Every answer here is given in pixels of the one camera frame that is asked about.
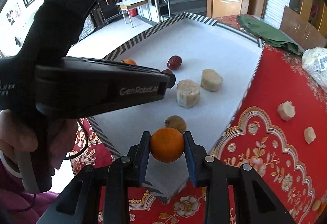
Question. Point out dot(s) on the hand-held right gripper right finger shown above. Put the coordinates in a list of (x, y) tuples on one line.
[(189, 160)]

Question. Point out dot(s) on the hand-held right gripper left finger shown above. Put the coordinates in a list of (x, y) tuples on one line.
[(143, 160)]

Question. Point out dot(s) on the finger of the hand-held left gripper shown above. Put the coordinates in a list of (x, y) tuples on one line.
[(170, 81)]

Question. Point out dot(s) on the tangerine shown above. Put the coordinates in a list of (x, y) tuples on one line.
[(129, 62), (167, 144)]

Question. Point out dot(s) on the striped box with white inside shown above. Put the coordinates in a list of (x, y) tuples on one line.
[(204, 42)]

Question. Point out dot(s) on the person's left forearm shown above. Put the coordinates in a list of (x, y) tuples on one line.
[(15, 198)]

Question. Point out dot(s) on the person's left hand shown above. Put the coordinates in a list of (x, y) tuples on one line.
[(18, 132)]

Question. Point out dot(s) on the red jujube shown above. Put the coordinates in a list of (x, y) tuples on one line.
[(174, 62), (167, 71)]

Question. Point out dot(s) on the large pale food chunk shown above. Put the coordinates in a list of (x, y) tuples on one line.
[(210, 79), (187, 95)]

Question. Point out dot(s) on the kiwi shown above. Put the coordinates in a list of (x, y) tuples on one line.
[(176, 123)]

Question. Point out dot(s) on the dark wooden cabinet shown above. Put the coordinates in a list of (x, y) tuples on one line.
[(107, 7)]

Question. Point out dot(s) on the small white metal table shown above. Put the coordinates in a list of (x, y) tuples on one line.
[(132, 5)]

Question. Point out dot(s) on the green cloth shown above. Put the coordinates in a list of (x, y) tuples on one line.
[(265, 32)]

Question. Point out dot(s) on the small pale food chunk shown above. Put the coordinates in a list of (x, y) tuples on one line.
[(316, 204), (309, 135), (286, 111)]

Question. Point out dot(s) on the white mesh bag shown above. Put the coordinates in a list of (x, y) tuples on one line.
[(314, 63)]

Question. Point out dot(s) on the wall photo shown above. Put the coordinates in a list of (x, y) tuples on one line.
[(12, 13)]

